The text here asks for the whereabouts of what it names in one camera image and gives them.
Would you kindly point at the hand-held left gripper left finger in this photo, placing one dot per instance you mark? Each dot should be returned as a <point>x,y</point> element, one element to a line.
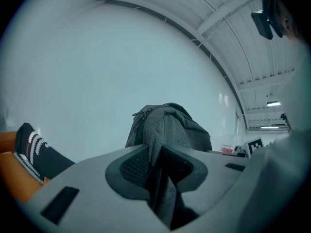
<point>97,198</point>

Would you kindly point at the long ceiling lamp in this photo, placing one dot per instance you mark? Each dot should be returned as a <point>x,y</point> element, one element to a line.
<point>269,127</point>
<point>273,104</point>

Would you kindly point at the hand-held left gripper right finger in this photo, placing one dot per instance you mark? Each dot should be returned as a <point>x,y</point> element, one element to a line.
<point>213,176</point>

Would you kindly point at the orange sofa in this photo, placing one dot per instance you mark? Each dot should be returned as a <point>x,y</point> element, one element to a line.
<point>17,178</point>

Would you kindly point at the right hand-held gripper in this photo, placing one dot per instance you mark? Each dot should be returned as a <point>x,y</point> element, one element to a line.
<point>255,145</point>

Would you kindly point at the black white patterned blanket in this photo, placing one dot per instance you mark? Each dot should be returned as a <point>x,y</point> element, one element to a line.
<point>39,149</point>

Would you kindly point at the black garment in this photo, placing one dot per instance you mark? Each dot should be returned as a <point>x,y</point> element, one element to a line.
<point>167,130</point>

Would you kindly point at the black head camera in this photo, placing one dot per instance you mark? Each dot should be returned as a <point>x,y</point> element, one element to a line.
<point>263,21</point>

